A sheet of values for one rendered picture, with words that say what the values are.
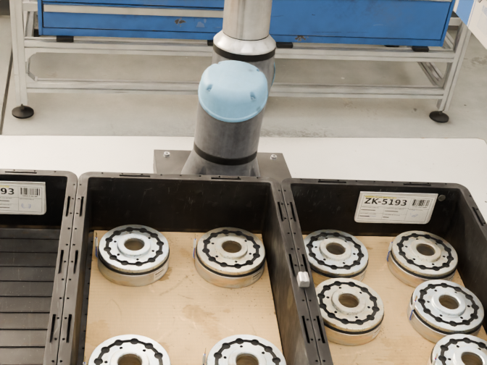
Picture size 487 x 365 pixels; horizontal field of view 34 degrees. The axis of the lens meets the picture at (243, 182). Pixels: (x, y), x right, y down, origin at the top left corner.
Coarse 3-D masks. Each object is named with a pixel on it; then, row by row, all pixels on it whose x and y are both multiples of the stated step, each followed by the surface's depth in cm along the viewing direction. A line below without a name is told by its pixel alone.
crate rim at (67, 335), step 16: (80, 176) 117; (96, 176) 118; (112, 176) 118; (128, 176) 119; (144, 176) 119; (160, 176) 120; (176, 176) 120; (192, 176) 120; (208, 176) 121; (224, 176) 121; (240, 176) 122; (80, 192) 114; (272, 192) 119; (80, 208) 114; (80, 224) 109; (288, 224) 114; (80, 240) 106; (288, 240) 111; (80, 256) 104; (288, 256) 108; (288, 272) 106; (64, 304) 96; (304, 304) 101; (64, 320) 94; (304, 320) 99; (64, 336) 92; (304, 336) 96; (64, 352) 90; (304, 352) 95
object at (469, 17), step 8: (464, 0) 148; (472, 0) 145; (456, 8) 151; (464, 8) 148; (472, 8) 145; (480, 8) 141; (464, 16) 148; (472, 16) 145; (480, 16) 141; (472, 24) 145; (480, 24) 141; (472, 32) 145; (480, 32) 141; (480, 40) 141
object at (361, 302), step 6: (342, 288) 113; (348, 288) 113; (336, 294) 112; (342, 294) 113; (348, 294) 113; (354, 294) 113; (360, 294) 113; (330, 300) 112; (336, 300) 111; (360, 300) 112; (336, 306) 110; (342, 306) 110; (360, 306) 111; (342, 312) 110; (348, 312) 110; (354, 312) 110; (360, 312) 110
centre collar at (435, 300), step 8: (432, 296) 115; (440, 296) 114; (448, 296) 115; (456, 296) 115; (432, 304) 113; (440, 304) 113; (464, 304) 113; (440, 312) 112; (448, 312) 112; (456, 312) 112; (464, 312) 113
